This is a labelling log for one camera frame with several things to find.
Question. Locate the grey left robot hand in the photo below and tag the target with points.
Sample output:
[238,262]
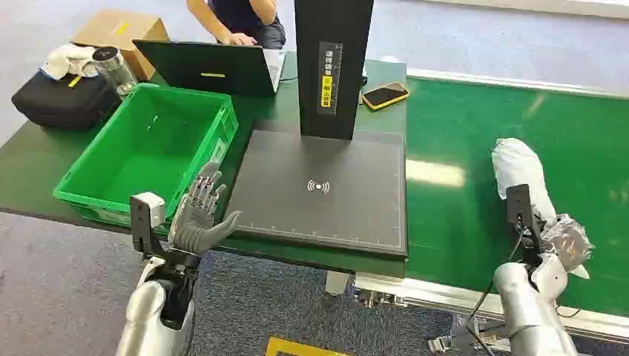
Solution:
[194,228]

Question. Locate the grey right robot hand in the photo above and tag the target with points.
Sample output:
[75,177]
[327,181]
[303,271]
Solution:
[570,238]

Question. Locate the white soft parcel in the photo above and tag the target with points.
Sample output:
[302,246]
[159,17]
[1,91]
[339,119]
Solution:
[516,164]

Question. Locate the green plastic crate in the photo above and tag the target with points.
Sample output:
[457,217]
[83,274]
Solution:
[142,147]

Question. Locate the black scanner base pad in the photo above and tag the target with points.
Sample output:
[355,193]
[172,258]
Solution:
[319,196]

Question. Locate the green conveyor belt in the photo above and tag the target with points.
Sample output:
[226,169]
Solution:
[516,113]

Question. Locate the white table leg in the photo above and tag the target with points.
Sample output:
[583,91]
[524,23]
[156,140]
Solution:
[337,283]

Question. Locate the yellow floor tape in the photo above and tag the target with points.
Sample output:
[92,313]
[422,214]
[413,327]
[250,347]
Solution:
[295,348]

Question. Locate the black laptop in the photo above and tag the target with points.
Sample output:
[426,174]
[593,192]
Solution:
[206,69]

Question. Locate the glass jar with black lid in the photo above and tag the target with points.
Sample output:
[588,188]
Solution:
[115,71]

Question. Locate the black bag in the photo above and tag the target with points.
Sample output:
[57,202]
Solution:
[59,103]

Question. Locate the person's hand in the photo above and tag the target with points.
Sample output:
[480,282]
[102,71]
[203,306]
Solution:
[242,39]

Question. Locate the white cloth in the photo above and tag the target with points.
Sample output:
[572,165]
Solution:
[69,60]

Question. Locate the brown cardboard box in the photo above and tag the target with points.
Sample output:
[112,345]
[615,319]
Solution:
[118,32]

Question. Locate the black scanner column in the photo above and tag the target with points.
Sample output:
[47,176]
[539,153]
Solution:
[334,64]

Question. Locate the person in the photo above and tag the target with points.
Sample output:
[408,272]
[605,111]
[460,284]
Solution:
[241,17]

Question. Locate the phone in yellow case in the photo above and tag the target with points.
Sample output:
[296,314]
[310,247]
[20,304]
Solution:
[385,95]

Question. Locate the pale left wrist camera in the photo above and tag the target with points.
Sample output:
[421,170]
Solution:
[147,209]

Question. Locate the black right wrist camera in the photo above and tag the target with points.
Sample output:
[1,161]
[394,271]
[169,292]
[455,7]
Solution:
[520,206]

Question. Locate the aluminium conveyor frame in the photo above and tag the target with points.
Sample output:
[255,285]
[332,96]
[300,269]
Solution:
[417,292]

